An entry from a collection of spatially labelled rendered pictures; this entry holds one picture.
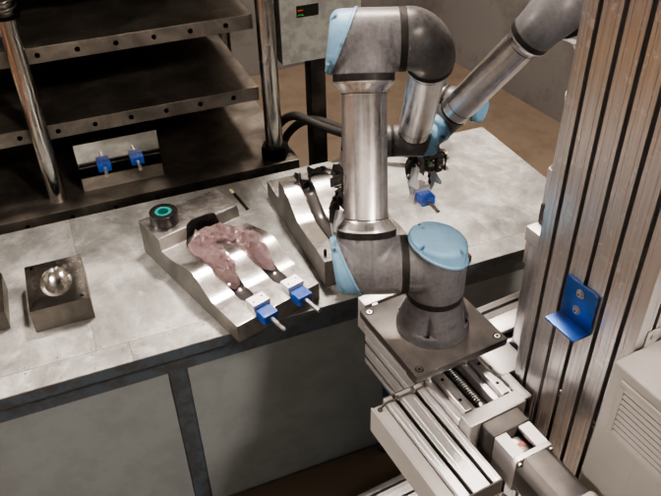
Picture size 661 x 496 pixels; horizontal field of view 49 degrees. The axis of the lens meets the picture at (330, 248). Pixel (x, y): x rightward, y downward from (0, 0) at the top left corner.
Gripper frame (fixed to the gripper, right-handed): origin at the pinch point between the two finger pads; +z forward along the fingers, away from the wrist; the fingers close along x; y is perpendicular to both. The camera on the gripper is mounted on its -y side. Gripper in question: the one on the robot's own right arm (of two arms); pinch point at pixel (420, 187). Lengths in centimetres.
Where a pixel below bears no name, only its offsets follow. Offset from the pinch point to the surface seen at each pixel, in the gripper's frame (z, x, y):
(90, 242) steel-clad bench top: 15, -93, -33
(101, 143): 0, -82, -66
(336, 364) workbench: 44, -34, 16
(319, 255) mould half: 6.5, -36.1, 10.5
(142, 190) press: 16, -73, -59
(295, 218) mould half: 6.3, -36.1, -8.3
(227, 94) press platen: -8, -38, -67
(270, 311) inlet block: 8, -55, 25
